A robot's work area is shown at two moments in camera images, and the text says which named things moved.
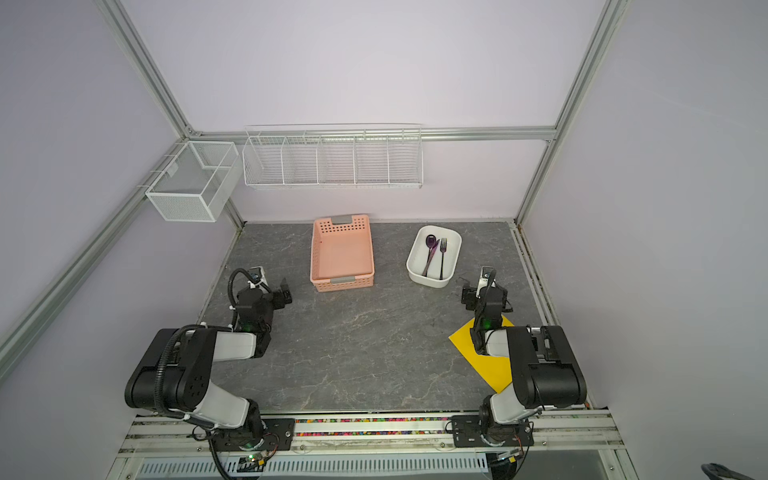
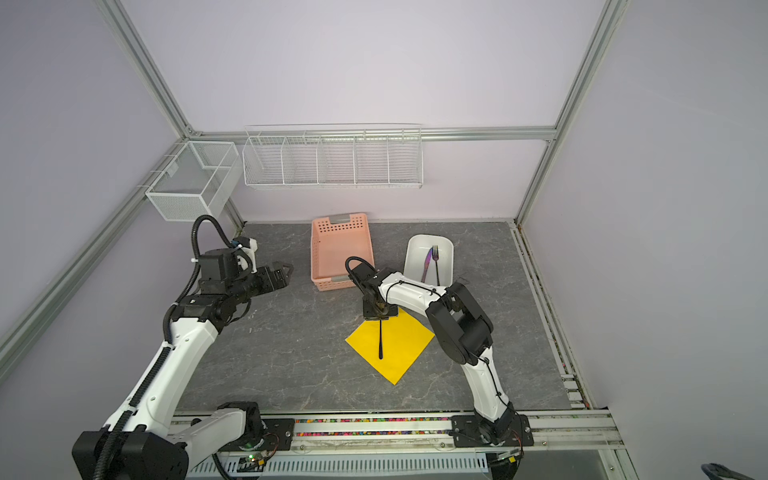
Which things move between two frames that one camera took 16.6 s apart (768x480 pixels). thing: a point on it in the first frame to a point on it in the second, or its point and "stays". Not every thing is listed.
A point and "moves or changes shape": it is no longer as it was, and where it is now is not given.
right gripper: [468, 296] to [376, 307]
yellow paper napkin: [496, 370] moves or changes shape
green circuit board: [250, 464] stays
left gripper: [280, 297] to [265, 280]
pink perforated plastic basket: [341, 256] stays
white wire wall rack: [384, 156] stays
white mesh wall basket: [197, 182] stays
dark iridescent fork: [443, 249] moves or changes shape
